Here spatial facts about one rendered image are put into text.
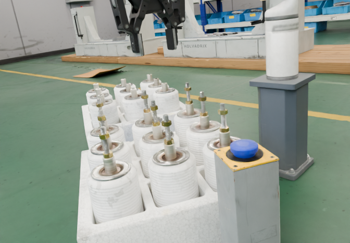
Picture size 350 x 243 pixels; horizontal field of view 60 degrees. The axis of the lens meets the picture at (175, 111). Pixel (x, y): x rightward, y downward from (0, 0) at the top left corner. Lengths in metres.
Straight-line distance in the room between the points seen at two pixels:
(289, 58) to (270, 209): 0.55
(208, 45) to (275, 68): 2.12
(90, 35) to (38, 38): 2.29
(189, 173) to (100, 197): 0.17
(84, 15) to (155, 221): 4.72
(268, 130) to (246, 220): 0.55
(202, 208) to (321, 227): 0.35
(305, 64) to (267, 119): 1.53
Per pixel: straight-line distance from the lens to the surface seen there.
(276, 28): 0.93
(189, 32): 3.40
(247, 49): 2.78
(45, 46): 7.23
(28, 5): 7.19
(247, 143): 0.46
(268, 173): 0.45
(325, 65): 2.43
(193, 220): 0.60
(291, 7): 0.93
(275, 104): 0.95
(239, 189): 0.44
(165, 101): 1.12
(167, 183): 0.59
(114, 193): 0.57
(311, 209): 0.90
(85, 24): 5.15
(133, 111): 1.10
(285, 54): 0.93
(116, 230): 0.58
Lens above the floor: 0.52
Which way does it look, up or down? 17 degrees down
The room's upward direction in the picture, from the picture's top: 7 degrees counter-clockwise
